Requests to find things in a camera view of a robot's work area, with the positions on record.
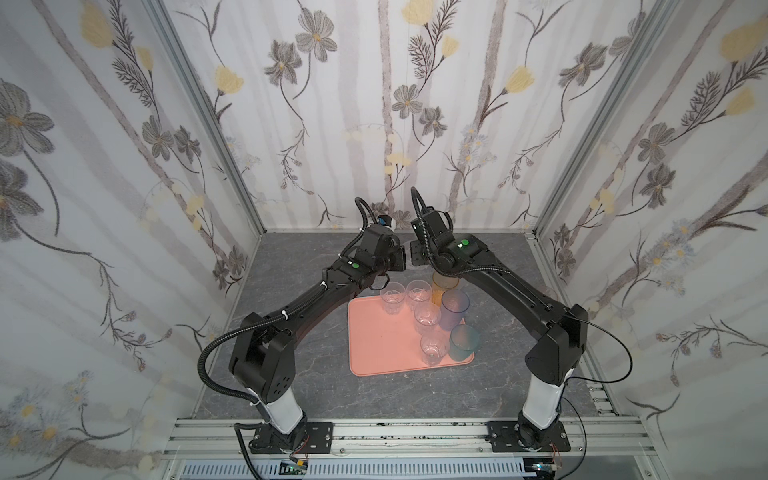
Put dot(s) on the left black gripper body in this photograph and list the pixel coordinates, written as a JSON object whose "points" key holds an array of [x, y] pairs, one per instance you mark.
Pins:
{"points": [[398, 258]]}

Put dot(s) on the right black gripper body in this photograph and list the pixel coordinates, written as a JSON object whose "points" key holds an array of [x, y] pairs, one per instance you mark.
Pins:
{"points": [[417, 252]]}

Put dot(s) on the yellow transparent glass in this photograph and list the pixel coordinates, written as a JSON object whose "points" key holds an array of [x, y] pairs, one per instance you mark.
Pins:
{"points": [[440, 284]]}

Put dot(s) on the clear round glass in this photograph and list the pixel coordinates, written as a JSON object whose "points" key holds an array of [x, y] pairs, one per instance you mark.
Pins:
{"points": [[418, 292]]}

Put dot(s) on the blue frosted glass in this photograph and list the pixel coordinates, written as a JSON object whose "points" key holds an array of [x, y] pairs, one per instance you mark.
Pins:
{"points": [[454, 305]]}

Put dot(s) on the clear faceted short glass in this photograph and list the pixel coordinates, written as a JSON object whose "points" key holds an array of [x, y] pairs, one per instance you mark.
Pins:
{"points": [[426, 317]]}

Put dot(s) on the pink plastic tray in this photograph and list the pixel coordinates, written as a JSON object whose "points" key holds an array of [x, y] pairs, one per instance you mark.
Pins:
{"points": [[381, 344]]}

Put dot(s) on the teal frosted glass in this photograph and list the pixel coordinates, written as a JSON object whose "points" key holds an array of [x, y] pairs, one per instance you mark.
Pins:
{"points": [[463, 342]]}

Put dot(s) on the clear tall glass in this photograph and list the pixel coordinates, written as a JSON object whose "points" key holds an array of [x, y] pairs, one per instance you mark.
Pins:
{"points": [[434, 347]]}

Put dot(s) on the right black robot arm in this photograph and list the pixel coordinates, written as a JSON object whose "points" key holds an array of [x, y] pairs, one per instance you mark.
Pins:
{"points": [[559, 331]]}

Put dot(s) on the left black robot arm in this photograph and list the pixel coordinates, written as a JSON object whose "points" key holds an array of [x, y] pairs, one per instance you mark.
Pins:
{"points": [[263, 359]]}

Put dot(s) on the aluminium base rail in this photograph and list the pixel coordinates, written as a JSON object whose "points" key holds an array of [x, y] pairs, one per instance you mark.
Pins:
{"points": [[410, 438]]}

